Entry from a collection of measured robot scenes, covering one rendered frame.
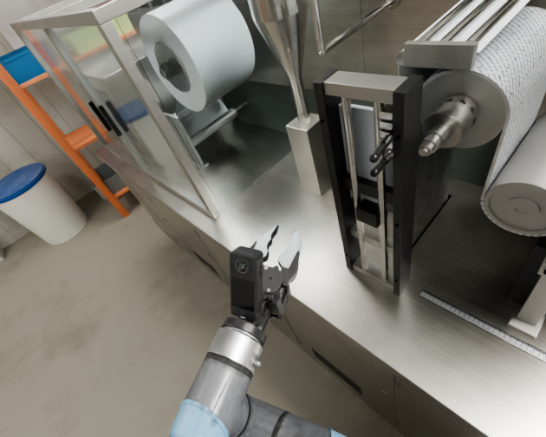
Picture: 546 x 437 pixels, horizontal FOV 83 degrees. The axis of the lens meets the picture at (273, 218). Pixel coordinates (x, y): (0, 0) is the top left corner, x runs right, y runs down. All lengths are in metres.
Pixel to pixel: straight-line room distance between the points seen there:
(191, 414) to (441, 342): 0.56
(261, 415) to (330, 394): 1.19
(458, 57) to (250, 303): 0.46
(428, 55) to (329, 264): 0.58
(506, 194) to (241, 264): 0.49
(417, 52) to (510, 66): 0.14
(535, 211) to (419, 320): 0.34
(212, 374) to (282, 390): 1.31
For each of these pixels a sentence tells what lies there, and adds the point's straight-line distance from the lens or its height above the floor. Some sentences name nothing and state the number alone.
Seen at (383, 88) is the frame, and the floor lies 1.44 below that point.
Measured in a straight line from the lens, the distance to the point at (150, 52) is 0.99.
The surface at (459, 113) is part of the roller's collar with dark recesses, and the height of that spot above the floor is 1.36.
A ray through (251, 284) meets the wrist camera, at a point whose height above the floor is 1.29.
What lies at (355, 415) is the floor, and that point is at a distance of 1.69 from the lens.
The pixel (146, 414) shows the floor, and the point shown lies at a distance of 2.07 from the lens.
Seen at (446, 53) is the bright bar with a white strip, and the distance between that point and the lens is 0.56.
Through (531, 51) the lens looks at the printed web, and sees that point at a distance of 0.69.
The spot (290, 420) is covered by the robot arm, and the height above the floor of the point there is 1.14.
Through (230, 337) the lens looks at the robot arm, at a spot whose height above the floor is 1.25.
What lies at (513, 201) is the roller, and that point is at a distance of 0.69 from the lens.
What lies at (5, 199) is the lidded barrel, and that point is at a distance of 3.30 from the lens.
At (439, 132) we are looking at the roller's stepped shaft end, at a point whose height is 1.35.
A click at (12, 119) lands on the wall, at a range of 3.77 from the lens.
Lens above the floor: 1.66
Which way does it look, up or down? 44 degrees down
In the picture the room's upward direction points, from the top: 22 degrees counter-clockwise
